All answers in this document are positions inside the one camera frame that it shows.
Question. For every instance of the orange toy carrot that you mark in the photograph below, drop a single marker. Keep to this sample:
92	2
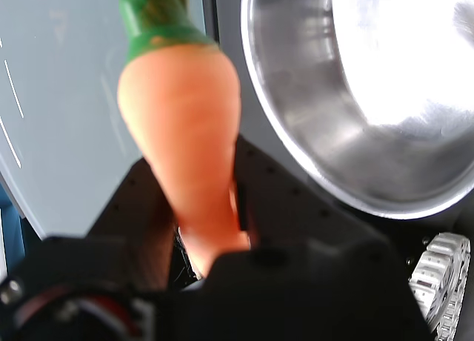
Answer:
185	126

